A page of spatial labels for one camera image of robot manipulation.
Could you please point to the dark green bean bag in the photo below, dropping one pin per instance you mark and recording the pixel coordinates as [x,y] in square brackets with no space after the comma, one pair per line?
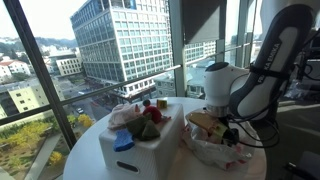
[143,128]

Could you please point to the pink cloth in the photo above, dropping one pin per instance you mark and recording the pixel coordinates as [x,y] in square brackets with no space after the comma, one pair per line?
[121,114]

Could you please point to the yellow green block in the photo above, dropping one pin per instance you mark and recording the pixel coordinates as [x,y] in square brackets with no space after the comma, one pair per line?
[161,104]

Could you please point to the metal window railing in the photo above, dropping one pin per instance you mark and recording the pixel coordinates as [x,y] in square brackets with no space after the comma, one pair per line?
[51,106]

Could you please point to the black equipment stand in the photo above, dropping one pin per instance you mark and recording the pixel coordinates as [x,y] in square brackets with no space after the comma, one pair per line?
[304,81]

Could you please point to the white plastic shopping bag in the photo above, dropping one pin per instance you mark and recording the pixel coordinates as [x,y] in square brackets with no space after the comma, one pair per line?
[209,149]

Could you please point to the white plastic basket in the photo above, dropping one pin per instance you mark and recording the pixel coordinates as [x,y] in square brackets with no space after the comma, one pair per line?
[146,160]

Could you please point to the round white table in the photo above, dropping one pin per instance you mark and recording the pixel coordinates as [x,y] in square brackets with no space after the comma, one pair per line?
[86,161]

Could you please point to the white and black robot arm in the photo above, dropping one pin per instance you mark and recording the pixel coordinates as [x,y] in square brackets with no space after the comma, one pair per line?
[236,95]

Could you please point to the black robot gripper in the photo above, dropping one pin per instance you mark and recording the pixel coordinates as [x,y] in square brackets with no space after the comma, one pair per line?
[228,136]

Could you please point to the blue sponge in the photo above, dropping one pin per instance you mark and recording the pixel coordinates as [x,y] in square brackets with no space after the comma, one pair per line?
[124,140]

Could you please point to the red plush ball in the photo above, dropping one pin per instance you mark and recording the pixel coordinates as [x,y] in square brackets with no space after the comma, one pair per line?
[156,115]

